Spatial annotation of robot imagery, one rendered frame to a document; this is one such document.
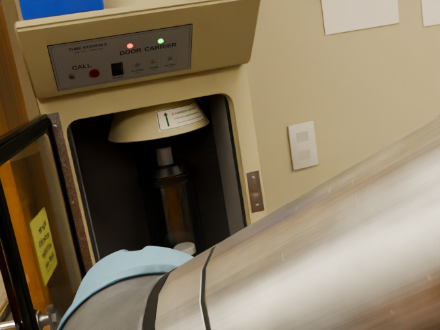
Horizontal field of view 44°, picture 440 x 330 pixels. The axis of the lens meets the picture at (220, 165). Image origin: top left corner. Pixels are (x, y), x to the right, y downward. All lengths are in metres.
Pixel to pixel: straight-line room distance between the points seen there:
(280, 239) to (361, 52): 1.30
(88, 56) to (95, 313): 0.55
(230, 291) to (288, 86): 1.21
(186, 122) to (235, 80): 0.10
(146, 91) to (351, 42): 0.73
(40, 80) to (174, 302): 0.61
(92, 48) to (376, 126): 0.92
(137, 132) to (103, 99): 0.08
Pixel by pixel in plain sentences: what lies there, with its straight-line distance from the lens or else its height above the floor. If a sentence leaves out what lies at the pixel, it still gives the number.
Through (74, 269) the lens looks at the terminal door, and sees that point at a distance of 0.80.
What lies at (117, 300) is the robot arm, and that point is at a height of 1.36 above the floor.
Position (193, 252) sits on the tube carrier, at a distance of 0.96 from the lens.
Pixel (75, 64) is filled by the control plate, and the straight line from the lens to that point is 0.76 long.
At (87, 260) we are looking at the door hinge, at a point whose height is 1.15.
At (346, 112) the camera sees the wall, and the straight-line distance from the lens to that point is 1.44.
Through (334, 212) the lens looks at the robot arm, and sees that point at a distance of 0.16.
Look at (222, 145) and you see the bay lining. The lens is 0.96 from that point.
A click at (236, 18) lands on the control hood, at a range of 0.77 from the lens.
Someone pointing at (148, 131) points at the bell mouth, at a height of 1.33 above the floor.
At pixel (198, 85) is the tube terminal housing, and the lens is 0.85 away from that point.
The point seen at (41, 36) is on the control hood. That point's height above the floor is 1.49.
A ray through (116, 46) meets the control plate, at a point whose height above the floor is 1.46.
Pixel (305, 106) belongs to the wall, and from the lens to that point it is 1.39.
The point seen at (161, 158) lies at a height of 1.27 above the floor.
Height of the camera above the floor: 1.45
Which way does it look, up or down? 13 degrees down
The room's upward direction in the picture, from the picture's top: 9 degrees counter-clockwise
